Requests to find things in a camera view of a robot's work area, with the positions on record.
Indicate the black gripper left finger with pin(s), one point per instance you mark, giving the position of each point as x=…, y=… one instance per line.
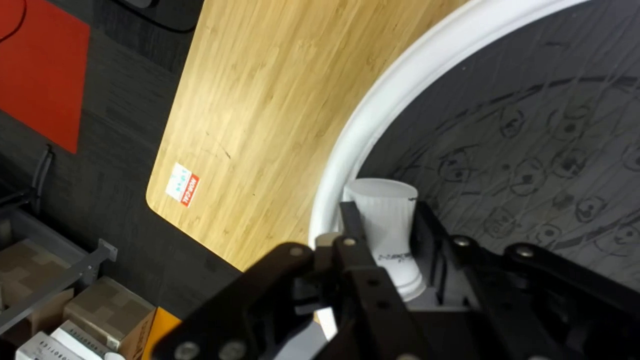
x=371, y=317

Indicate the red white warning sticker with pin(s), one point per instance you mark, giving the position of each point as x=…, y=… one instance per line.
x=183, y=184

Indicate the white coffee pod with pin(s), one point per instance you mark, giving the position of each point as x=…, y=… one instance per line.
x=386, y=208

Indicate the white two-tier turntable stand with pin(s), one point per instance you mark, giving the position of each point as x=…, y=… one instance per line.
x=517, y=121

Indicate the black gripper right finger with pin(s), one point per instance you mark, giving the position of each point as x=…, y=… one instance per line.
x=531, y=303

